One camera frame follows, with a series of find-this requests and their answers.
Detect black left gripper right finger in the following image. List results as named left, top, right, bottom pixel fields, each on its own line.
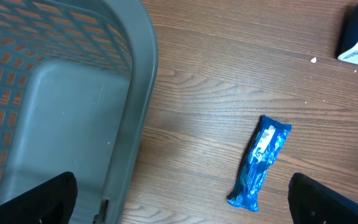
left=288, top=172, right=358, bottom=223

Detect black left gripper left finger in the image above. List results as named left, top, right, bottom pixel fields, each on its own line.
left=0, top=172, right=78, bottom=224

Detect blue snack wrapper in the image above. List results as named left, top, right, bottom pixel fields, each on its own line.
left=227, top=115, right=292, bottom=212

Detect grey plastic basket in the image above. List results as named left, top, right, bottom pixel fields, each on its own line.
left=0, top=0, right=158, bottom=223

